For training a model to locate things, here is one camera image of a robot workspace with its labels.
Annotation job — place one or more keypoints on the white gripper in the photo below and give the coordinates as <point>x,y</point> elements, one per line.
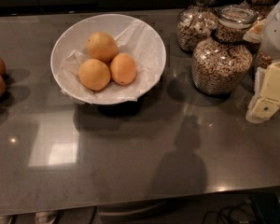
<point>276,34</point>

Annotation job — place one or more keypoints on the white paper bowl liner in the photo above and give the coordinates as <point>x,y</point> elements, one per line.
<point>140,42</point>

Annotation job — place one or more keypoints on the white bowl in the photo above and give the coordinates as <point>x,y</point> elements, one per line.
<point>72,38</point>

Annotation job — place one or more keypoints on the front glass cereal jar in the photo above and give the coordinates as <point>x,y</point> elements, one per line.
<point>221,61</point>

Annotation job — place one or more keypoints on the glass cereal jar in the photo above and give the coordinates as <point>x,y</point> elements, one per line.
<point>195,23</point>
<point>221,61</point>
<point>263,8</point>

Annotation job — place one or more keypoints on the back right glass cereal jar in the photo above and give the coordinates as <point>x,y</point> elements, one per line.
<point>263,8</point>

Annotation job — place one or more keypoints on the back left glass cereal jar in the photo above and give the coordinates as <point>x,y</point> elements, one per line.
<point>195,23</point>

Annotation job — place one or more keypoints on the black box under table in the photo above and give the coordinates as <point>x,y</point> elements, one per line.
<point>266,207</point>

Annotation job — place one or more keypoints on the white shoe right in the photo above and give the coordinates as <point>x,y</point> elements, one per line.
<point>47,217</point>

